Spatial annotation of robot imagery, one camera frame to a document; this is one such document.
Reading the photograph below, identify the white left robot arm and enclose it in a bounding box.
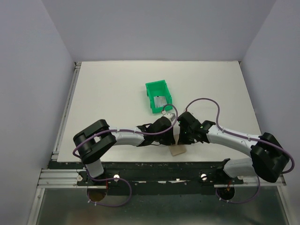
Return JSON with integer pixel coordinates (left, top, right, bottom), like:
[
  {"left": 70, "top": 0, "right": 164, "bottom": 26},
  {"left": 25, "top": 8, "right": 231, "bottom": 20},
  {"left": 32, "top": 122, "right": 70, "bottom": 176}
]
[{"left": 73, "top": 113, "right": 176, "bottom": 185}]

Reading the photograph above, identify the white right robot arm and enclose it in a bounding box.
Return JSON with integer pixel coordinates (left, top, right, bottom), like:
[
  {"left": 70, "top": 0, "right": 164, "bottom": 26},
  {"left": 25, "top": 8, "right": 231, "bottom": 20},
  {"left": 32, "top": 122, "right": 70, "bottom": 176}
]
[{"left": 178, "top": 112, "right": 290, "bottom": 184}]

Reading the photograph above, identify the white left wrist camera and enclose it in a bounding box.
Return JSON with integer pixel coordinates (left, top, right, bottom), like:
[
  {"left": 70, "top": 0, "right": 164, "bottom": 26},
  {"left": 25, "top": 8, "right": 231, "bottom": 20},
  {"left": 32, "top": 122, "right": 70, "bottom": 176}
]
[{"left": 162, "top": 111, "right": 176, "bottom": 123}]

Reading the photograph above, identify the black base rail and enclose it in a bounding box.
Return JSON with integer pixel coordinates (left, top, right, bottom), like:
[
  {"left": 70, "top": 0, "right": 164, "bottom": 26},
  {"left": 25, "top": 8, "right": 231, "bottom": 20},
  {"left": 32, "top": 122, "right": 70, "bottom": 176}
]
[{"left": 46, "top": 160, "right": 244, "bottom": 196}]

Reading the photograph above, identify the aluminium frame rail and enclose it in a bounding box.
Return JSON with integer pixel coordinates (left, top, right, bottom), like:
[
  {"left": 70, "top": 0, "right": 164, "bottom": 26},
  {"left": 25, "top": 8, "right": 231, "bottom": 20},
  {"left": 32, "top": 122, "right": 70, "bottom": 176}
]
[{"left": 37, "top": 169, "right": 84, "bottom": 188}]

